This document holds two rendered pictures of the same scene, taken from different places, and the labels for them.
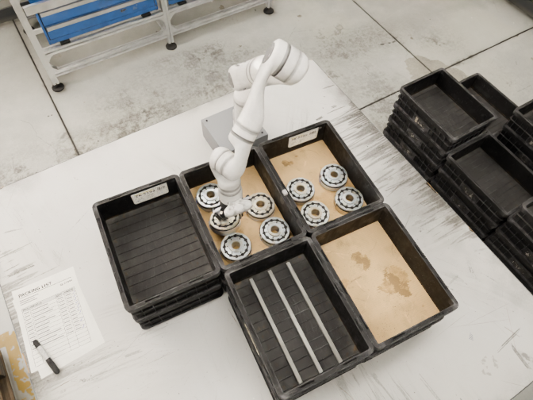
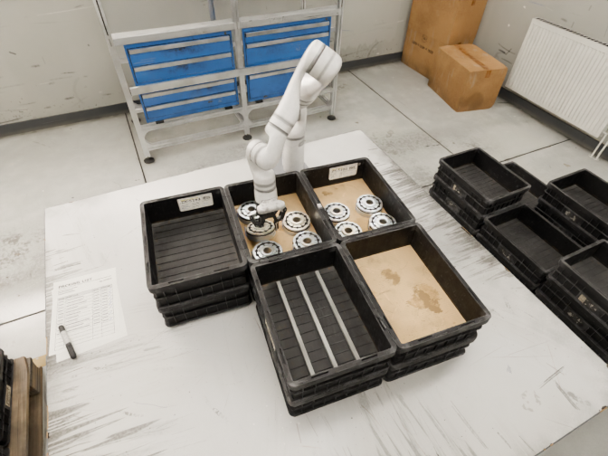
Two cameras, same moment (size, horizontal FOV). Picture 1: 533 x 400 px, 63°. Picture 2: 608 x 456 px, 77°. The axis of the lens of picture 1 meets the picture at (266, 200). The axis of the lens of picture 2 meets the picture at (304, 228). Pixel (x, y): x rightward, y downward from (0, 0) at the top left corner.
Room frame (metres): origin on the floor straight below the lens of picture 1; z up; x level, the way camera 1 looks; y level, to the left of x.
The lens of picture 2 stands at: (-0.21, -0.15, 1.85)
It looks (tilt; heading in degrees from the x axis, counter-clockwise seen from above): 46 degrees down; 8
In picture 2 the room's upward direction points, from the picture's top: 2 degrees clockwise
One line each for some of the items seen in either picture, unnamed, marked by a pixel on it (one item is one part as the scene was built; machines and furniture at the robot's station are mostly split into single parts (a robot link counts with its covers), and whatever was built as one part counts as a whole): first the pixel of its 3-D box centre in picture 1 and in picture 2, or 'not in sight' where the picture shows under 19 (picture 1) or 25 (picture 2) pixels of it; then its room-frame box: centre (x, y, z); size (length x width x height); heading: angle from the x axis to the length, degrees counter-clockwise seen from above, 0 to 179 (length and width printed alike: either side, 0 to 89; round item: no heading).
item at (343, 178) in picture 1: (333, 175); (369, 203); (0.92, -0.24, 0.86); 0.10 x 0.10 x 0.01
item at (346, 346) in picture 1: (294, 316); (317, 316); (0.39, -0.11, 0.87); 0.40 x 0.30 x 0.11; 29
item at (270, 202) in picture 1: (260, 205); (296, 221); (0.77, 0.02, 0.86); 0.10 x 0.10 x 0.01
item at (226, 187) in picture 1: (225, 170); (261, 165); (0.72, 0.12, 1.14); 0.09 x 0.07 x 0.15; 51
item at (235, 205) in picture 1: (232, 194); (267, 194); (0.70, 0.11, 1.04); 0.11 x 0.09 x 0.06; 29
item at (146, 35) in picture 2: not in sight; (234, 23); (2.57, 0.78, 0.91); 1.70 x 0.10 x 0.05; 125
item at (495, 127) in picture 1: (475, 116); (512, 197); (1.82, -1.20, 0.26); 0.40 x 0.30 x 0.23; 35
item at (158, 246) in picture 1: (157, 244); (193, 243); (0.59, 0.35, 0.87); 0.40 x 0.30 x 0.11; 29
